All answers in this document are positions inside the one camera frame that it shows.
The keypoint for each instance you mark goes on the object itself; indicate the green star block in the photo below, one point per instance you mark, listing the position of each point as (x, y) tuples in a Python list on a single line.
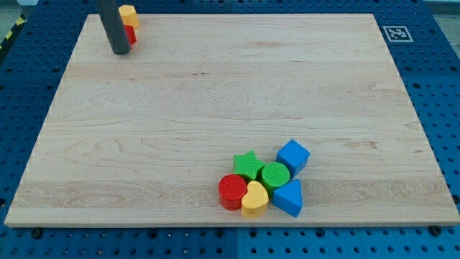
[(248, 166)]

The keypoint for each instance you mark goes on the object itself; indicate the red cylinder block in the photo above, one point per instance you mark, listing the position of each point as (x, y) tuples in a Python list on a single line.
[(231, 189)]

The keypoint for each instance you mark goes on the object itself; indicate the green cylinder block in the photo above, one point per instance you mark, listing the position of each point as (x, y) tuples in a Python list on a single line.
[(274, 175)]

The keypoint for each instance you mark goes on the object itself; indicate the blue cube block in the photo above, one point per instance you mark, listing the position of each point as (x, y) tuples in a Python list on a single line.
[(293, 156)]

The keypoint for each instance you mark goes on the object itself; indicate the yellow heart block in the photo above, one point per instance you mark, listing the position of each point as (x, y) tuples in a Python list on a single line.
[(255, 202)]

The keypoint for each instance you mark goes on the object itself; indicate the blue triangle block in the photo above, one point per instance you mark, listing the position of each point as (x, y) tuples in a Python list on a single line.
[(289, 198)]

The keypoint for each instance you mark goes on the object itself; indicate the light wooden board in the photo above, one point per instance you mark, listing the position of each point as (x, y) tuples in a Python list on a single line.
[(143, 139)]

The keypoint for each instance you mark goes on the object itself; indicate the red block behind rod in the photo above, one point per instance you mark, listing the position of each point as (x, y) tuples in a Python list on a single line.
[(131, 34)]

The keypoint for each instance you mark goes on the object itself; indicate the yellow hexagon block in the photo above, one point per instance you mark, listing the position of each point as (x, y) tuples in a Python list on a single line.
[(129, 16)]

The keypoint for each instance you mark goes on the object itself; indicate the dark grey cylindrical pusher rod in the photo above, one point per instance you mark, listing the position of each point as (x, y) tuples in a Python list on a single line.
[(108, 11)]

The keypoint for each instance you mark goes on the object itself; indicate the white fiducial marker tag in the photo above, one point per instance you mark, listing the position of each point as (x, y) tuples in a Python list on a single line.
[(397, 33)]

